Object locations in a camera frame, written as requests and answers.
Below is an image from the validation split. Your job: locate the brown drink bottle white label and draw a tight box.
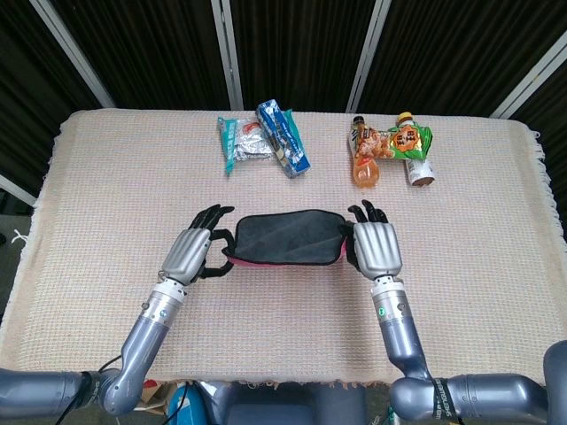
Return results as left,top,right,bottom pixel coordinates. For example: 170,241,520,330
396,111,436,187

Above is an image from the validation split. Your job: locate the black left arm strap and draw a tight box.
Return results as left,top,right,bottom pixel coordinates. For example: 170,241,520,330
79,370,102,402

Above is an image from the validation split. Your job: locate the beige woven tablecloth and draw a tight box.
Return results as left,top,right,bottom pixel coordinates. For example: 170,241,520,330
0,108,567,390

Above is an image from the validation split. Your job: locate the white metal frame post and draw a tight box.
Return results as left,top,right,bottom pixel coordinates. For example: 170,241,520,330
0,174,37,208
210,0,245,111
345,0,392,112
29,0,117,110
489,30,567,120

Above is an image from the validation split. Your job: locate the black arm strap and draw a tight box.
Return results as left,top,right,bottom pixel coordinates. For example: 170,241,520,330
427,375,460,425
79,370,102,402

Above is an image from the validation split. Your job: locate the brown cardboard box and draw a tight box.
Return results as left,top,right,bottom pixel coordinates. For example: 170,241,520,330
139,378,178,402

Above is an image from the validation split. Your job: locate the blue snack packet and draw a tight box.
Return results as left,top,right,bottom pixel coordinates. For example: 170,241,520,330
256,99,312,180

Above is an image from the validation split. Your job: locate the blue plastic object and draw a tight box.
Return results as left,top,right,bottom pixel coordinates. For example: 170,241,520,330
166,382,200,425

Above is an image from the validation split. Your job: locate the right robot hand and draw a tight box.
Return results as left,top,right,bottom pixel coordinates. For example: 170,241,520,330
340,198,404,280

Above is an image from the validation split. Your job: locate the silver and teal snack packet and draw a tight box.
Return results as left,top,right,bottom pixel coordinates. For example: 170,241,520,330
216,115,275,177

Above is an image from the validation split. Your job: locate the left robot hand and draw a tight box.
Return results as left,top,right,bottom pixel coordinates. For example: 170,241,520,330
159,203,236,285

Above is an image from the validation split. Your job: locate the grey and red cloth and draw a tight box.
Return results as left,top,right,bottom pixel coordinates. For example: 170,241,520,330
221,208,347,267

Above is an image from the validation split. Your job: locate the black right arm strap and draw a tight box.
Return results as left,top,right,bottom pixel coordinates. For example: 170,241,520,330
427,375,460,425

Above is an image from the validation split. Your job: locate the green and orange snack bag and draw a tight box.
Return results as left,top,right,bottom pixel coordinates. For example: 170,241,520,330
353,125,433,161

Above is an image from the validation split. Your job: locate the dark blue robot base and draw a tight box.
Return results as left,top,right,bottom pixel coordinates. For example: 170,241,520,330
194,380,393,425

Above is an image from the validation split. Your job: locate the orange drink bottle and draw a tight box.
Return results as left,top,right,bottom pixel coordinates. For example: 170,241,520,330
347,115,382,189

